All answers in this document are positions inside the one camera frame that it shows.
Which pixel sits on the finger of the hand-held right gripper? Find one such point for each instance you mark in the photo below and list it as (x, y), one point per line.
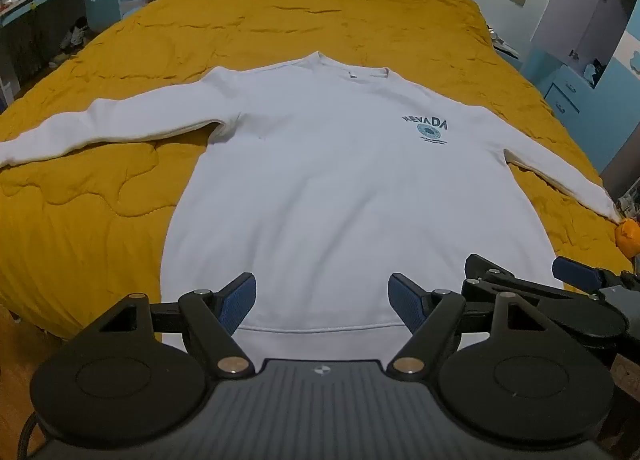
(500, 280)
(575, 271)

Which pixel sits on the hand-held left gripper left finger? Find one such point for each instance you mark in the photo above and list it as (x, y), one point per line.
(241, 302)

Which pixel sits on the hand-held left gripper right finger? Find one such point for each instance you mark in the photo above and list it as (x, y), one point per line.
(406, 302)

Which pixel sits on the white printed sweatshirt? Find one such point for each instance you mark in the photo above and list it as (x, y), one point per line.
(325, 190)

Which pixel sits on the orange object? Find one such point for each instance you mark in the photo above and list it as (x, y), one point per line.
(628, 238)

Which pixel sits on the wooden stool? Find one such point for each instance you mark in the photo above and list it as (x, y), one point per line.
(625, 400)

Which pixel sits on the blue drawer cabinet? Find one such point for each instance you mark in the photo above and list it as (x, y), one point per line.
(555, 85)

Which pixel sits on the blue and white wardrobe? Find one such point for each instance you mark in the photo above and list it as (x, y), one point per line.
(585, 0)

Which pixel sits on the mustard yellow quilt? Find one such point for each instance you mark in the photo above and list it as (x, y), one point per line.
(300, 15)

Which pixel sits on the pair of shoes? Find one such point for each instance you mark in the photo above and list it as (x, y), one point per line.
(75, 35)

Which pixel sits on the blue edged desk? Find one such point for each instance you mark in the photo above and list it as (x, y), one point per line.
(30, 5)

